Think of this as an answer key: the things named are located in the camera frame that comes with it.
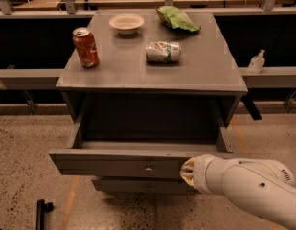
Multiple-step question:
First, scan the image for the grey wooden cabinet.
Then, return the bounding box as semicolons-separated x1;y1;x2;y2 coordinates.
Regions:
55;10;249;195

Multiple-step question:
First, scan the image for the red soda can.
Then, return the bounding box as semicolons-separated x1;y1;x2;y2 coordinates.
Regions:
72;27;100;68

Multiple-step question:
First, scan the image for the white paper bowl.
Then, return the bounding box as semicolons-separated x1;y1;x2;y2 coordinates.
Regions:
109;13;145;35

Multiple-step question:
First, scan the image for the metal railing frame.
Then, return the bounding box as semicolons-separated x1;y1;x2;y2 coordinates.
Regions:
0;0;296;113

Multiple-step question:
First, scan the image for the black object on floor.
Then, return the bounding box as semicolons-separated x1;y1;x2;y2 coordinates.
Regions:
35;199;54;230

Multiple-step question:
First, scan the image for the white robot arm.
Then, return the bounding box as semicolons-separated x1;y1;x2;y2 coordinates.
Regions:
180;154;296;230

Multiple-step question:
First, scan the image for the clear sanitizer pump bottle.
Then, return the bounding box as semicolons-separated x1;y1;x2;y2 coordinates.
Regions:
248;49;265;74

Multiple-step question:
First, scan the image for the grey lower drawer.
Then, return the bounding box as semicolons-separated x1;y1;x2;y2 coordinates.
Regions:
92;177;198;194

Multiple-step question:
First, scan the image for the crushed white green can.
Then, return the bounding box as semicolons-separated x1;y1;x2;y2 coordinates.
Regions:
146;41;181;63

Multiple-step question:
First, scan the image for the green chip bag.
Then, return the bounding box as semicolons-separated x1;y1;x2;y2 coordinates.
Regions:
156;6;201;32

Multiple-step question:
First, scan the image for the grey top drawer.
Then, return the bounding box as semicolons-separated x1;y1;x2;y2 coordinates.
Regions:
49;120;240;179

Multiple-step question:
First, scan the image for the grey drawer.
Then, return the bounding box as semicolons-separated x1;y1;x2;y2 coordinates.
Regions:
49;120;240;179
92;177;198;194

